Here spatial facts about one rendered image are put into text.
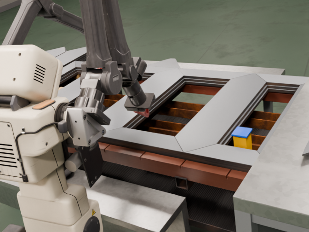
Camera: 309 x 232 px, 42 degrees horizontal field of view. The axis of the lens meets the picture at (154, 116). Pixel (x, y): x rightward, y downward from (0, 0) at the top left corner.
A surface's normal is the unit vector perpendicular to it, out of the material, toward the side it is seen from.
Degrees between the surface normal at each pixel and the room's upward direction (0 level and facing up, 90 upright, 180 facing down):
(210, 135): 0
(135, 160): 90
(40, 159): 90
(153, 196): 0
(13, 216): 0
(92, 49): 81
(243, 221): 90
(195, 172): 90
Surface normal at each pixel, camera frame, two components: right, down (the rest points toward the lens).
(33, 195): -0.41, 0.36
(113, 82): 0.90, 0.05
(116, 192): -0.16, -0.88
